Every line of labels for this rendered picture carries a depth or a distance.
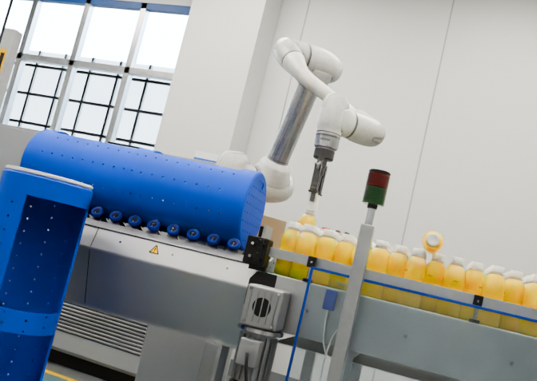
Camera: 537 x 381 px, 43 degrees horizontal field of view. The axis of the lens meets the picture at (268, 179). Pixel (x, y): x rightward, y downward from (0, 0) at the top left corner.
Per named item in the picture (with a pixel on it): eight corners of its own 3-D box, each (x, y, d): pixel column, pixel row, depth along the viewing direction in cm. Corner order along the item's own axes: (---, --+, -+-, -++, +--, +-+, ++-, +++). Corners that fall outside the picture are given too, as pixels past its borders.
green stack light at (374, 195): (363, 204, 198) (366, 187, 199) (384, 208, 197) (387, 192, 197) (360, 200, 192) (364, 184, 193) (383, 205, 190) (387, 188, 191)
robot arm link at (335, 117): (325, 128, 241) (354, 140, 248) (335, 87, 243) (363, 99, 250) (308, 130, 251) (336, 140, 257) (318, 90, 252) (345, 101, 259)
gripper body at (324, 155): (316, 149, 253) (312, 173, 252) (313, 144, 245) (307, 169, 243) (336, 153, 251) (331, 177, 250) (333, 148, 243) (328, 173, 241)
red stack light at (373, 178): (366, 187, 199) (369, 174, 199) (387, 192, 197) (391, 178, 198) (364, 184, 193) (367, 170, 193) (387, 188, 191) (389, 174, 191)
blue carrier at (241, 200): (51, 206, 274) (70, 139, 278) (254, 254, 251) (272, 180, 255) (9, 194, 247) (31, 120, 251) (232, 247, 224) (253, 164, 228)
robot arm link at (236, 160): (203, 193, 313) (212, 147, 315) (237, 201, 321) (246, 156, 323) (216, 194, 299) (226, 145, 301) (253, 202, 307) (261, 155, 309)
